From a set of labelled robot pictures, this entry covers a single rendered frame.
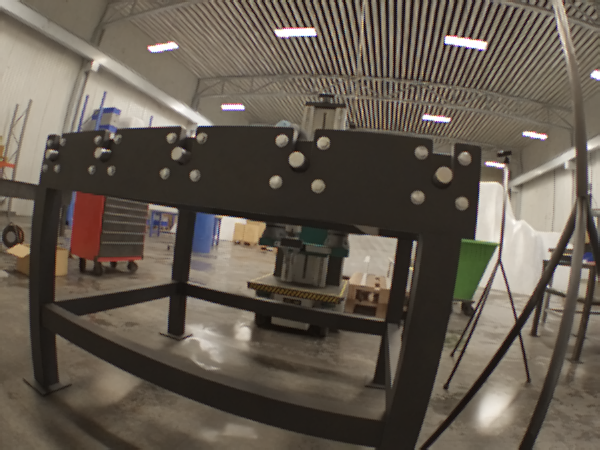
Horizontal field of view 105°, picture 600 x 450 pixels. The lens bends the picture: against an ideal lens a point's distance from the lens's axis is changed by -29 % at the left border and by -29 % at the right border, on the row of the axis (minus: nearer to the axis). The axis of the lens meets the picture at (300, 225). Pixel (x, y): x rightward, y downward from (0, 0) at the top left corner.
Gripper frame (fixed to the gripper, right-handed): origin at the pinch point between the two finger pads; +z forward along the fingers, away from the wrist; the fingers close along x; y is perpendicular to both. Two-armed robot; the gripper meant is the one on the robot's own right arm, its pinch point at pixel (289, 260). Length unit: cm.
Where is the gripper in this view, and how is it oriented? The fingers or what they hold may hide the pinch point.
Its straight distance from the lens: 196.9
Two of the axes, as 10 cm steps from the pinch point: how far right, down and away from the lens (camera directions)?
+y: 0.5, 0.3, 10.0
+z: -1.3, 9.9, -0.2
